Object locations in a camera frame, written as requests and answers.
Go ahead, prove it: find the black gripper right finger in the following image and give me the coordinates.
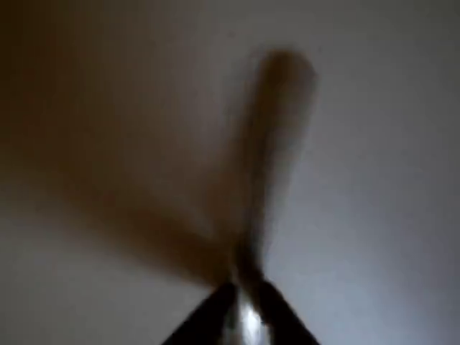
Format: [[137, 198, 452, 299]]
[[257, 280, 321, 345]]

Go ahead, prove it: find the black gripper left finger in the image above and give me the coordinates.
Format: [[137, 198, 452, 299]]
[[159, 281, 237, 345]]

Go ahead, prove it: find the silver metal spoon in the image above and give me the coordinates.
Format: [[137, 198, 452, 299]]
[[219, 48, 319, 345]]

